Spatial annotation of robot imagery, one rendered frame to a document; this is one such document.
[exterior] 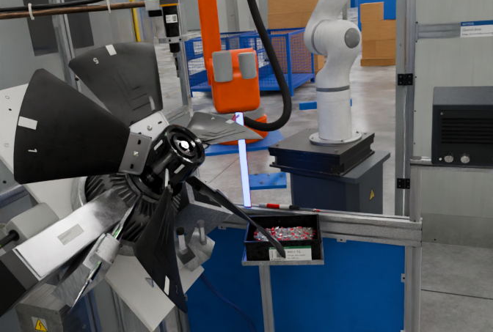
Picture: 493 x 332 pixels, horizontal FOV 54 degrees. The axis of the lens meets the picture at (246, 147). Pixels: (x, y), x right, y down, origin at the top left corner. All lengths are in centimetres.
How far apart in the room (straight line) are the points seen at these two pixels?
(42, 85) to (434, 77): 224
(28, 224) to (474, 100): 108
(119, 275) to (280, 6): 837
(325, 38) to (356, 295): 86
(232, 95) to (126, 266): 402
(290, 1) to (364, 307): 792
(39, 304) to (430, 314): 184
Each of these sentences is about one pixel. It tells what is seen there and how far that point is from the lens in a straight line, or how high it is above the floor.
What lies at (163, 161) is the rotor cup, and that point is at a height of 120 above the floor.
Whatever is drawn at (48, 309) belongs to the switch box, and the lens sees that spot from 135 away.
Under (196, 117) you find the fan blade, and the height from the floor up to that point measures 121.
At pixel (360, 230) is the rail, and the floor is 82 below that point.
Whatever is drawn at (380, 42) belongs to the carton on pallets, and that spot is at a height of 46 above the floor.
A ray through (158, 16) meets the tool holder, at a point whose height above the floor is 151.
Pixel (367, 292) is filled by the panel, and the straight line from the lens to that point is 168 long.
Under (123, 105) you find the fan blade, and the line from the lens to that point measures 121.
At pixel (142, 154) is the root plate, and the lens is 110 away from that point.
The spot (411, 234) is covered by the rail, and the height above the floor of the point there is 82.
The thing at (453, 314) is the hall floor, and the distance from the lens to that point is 264.
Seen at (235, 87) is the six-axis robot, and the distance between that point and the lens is 509.
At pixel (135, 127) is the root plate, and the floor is 126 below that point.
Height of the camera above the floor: 153
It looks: 17 degrees down
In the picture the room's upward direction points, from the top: 5 degrees counter-clockwise
